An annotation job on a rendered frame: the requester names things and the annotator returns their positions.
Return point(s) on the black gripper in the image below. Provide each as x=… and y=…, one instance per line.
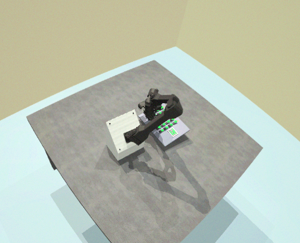
x=149, y=113

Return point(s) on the grey switch panel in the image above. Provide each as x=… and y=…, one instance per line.
x=169, y=131

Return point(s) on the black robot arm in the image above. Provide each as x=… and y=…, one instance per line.
x=172, y=110

